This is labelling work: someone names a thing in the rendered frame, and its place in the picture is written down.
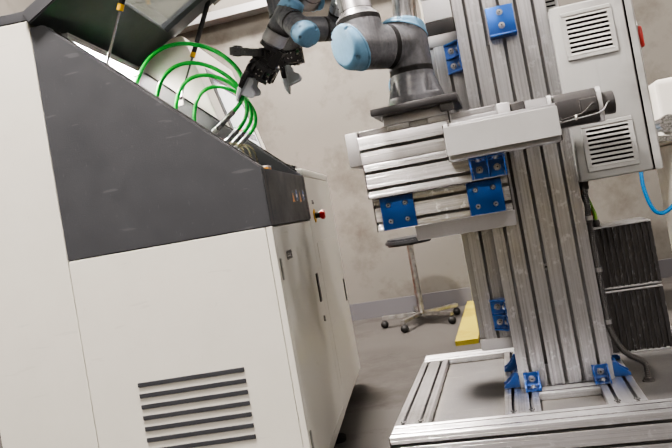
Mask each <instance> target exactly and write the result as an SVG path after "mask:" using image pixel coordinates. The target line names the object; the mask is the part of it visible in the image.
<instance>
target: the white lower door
mask: <svg viewBox="0 0 672 448"><path fill-rule="evenodd" d="M274 232H275V237H276V243H277V249H278V255H279V260H280V266H281V272H282V278H283V283H284V289H285V295H286V301H287V307H288V312H289V318H290V324H291V330H292V335H293V341H294V347H295V353H296V358H297V364H298V370H299V376H300V382H301V387H302V393H303V399H304V405H305V410H306V416H307V422H308V428H309V433H310V439H311V445H312V448H328V447H329V444H330V441H331V438H332V435H333V433H334V430H335V427H336V424H337V421H338V419H339V416H340V413H341V410H342V407H343V406H342V401H341V395H340V389H339V384H338V378H337V372H336V366H335V361H334V355H333V349H332V344H331V338H330V332H329V326H328V321H327V315H326V309H325V303H324V298H323V292H322V286H321V281H320V275H319V269H318V263H317V258H316V252H315V246H314V241H313V235H312V229H311V223H310V221H303V222H298V223H293V224H288V225H282V226H277V227H274Z"/></svg>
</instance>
